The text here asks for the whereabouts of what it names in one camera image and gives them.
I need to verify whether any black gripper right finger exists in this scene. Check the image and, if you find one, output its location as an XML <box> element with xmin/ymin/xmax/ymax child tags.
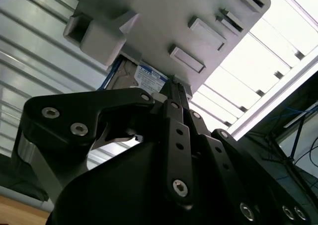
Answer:
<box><xmin>178</xmin><ymin>84</ymin><xmax>312</xmax><ymax>225</ymax></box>

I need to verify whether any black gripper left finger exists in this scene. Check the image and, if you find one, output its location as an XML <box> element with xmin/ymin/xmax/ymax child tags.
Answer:
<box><xmin>14</xmin><ymin>80</ymin><xmax>195</xmax><ymax>207</ymax></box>

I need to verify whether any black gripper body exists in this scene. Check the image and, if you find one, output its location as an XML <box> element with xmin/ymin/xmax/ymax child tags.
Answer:
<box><xmin>47</xmin><ymin>140</ymin><xmax>240</xmax><ymax>225</ymax></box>

